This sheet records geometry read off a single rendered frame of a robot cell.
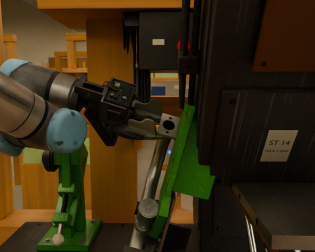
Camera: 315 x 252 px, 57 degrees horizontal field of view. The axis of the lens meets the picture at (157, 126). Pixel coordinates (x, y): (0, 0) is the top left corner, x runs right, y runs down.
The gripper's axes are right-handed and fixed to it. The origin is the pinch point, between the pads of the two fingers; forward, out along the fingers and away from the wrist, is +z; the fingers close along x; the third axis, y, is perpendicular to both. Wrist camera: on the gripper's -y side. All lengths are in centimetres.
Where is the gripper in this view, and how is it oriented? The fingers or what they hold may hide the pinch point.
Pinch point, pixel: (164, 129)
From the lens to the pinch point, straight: 63.6
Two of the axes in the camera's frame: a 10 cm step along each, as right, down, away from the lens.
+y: 2.0, -5.7, -8.0
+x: 2.2, -7.7, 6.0
